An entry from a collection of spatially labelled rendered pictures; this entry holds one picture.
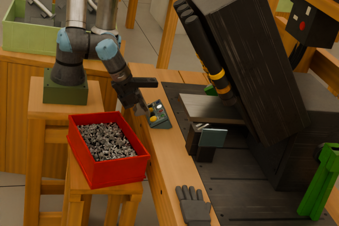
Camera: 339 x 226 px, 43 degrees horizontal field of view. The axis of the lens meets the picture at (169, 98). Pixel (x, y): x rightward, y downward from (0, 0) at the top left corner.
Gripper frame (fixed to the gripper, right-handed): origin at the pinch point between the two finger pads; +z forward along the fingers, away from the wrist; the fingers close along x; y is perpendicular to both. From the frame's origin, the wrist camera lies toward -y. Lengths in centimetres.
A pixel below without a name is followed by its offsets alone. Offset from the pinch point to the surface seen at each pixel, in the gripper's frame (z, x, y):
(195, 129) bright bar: 3.7, 18.0, -14.0
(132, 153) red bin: 2.1, 16.4, 11.1
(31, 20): -25, -104, 44
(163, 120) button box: 4.7, 2.0, -3.7
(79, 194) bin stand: -0.3, 27.6, 32.6
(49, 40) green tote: -16, -85, 37
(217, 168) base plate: 17.4, 27.2, -14.7
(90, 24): -7, -104, 16
